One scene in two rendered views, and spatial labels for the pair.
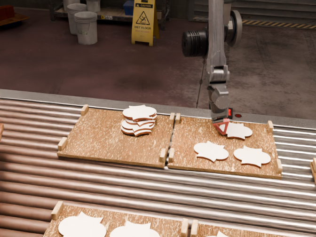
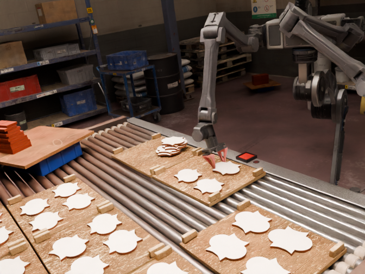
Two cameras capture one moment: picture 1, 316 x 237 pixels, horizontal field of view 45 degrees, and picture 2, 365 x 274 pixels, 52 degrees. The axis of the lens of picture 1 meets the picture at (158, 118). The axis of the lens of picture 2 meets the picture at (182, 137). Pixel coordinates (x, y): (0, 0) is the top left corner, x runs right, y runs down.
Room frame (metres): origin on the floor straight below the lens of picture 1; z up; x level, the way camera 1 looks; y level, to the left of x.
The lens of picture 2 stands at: (0.10, -1.36, 1.73)
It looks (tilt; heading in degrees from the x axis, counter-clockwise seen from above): 21 degrees down; 47
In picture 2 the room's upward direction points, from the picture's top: 8 degrees counter-clockwise
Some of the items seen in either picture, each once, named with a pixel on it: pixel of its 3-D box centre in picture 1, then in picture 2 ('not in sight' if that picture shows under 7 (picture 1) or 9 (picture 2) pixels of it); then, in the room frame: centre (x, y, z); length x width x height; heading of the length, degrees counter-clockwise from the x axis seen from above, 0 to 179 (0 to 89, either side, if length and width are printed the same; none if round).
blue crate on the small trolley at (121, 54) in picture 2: not in sight; (127, 60); (3.36, 3.06, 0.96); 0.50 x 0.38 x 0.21; 96
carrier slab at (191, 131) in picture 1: (223, 144); (207, 175); (1.24, -0.26, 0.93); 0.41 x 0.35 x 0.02; 83
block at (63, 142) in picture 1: (62, 144); (117, 150); (1.19, 0.36, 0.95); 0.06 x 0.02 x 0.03; 172
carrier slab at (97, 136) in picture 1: (120, 134); (156, 154); (1.29, 0.15, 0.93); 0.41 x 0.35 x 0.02; 82
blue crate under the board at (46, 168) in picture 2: not in sight; (44, 154); (0.91, 0.70, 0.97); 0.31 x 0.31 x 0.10; 13
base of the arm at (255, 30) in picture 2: not in sight; (253, 37); (1.91, -0.11, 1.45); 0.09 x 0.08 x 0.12; 101
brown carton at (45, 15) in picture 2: not in sight; (56, 11); (3.08, 4.23, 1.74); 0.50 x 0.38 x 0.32; 171
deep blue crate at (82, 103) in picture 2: not in sight; (77, 100); (3.09, 4.27, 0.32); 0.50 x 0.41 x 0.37; 167
